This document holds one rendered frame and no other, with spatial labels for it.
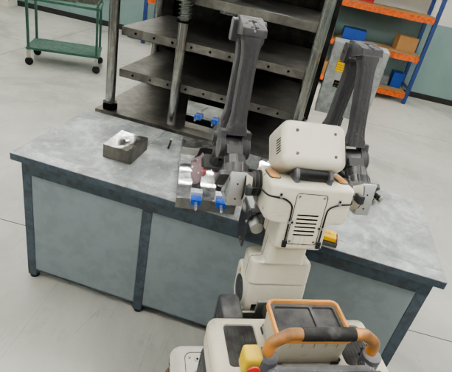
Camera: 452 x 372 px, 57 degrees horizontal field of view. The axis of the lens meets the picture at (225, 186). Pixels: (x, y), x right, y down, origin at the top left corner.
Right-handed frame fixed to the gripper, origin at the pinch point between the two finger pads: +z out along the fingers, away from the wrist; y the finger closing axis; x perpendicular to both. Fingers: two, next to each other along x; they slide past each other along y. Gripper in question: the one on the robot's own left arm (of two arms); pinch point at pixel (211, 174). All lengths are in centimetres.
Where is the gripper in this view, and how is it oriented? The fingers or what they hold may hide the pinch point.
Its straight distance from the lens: 170.7
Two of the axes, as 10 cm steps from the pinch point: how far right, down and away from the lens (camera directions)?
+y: -9.7, -0.7, -2.3
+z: -2.3, 5.4, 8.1
